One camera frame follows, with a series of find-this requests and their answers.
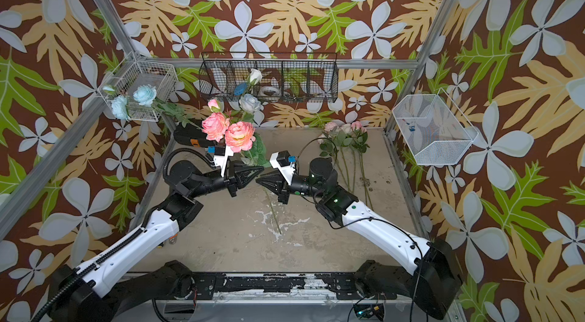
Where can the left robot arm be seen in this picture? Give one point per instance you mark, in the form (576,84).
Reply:
(96,290)

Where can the black orange tool case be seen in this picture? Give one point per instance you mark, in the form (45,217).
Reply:
(192,135)

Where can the small pink bud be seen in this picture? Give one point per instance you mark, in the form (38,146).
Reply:
(214,106)

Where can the white wire basket left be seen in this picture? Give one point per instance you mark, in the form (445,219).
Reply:
(118,86)

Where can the large pink carnation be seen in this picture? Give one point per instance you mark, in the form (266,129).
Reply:
(248,146)

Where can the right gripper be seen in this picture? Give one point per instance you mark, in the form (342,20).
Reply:
(278,183)

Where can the white mesh basket right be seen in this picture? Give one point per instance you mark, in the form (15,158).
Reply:
(434,128)

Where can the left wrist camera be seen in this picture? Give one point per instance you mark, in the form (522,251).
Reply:
(219,157)

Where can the light blue flower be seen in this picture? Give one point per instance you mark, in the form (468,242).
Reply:
(145,95)

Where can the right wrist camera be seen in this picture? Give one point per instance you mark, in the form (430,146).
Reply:
(285,163)

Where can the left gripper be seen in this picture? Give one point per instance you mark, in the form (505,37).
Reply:
(247,173)

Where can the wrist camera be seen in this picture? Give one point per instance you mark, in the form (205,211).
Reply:
(285,163)
(219,157)

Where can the black wire basket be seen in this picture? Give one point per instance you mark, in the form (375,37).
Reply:
(287,77)

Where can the bluish white rose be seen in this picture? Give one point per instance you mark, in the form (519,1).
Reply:
(249,103)

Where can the cream rose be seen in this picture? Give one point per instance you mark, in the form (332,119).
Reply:
(330,144)

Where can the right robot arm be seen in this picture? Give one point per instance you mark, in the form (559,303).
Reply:
(426,271)

